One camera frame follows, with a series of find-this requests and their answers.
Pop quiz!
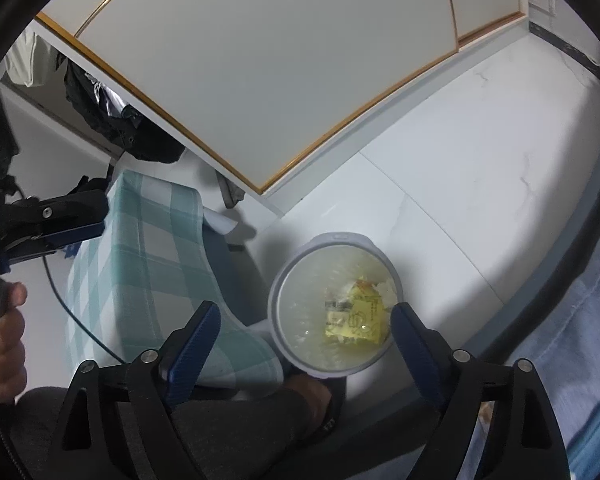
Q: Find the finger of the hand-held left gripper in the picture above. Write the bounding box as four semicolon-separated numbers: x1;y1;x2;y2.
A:
30;176;110;235
40;220;106;257

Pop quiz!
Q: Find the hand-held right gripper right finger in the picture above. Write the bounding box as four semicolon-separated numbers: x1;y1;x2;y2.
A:
390;302;568;480

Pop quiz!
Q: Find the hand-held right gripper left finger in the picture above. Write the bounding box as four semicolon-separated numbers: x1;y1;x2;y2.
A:
47;301;222;480

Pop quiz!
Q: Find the yellow plastic packet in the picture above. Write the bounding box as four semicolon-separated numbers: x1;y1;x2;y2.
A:
324;280;392;346

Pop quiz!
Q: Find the white round waste bin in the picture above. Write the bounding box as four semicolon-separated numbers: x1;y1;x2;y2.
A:
267;231;402;380

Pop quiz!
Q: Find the person's left hand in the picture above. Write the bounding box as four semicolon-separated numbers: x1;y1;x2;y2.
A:
0;282;28;406

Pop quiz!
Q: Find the teal checked tablecloth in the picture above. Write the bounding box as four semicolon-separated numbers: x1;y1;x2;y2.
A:
65;170;283;388

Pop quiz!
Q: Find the black slipper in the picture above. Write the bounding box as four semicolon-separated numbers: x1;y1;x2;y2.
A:
300;377;348;446

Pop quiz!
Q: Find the silver plastic bag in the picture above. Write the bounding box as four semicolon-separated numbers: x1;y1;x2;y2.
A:
87;80;126;117

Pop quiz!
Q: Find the white cloth bundle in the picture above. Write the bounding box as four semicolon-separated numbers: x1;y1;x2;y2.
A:
2;30;41;88

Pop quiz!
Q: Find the blue bed sheet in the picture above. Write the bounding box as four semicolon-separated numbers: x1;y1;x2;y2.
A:
510;240;600;480

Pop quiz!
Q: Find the white wardrobe gold trim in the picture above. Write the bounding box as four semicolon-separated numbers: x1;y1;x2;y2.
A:
32;0;528;196

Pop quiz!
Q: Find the thin black cable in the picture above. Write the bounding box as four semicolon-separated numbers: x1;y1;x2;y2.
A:
42;255;127;365

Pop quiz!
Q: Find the black ribbed cable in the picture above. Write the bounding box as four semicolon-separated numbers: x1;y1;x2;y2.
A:
0;360;31;480

